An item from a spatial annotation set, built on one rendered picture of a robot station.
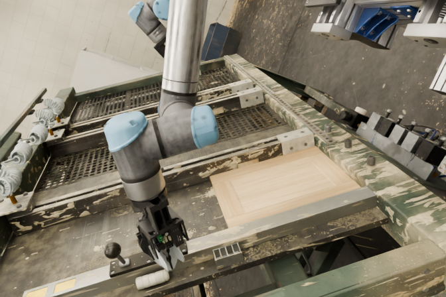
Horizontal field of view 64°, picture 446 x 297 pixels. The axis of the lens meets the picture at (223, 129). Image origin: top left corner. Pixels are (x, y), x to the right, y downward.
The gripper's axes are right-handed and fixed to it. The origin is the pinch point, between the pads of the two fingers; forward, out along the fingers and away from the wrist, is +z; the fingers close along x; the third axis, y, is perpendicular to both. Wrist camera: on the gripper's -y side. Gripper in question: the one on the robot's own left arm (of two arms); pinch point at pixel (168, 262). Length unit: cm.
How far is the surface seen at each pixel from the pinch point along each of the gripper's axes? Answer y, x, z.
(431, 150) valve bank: 14, 77, 3
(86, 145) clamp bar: -111, 6, 10
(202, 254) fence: -6.8, 10.2, 9.6
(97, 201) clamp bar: -52, -4, 8
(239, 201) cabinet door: -18.3, 30.9, 10.5
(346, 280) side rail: 24.3, 27.6, 7.3
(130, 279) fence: -13.6, -7.3, 10.4
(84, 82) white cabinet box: -423, 70, 47
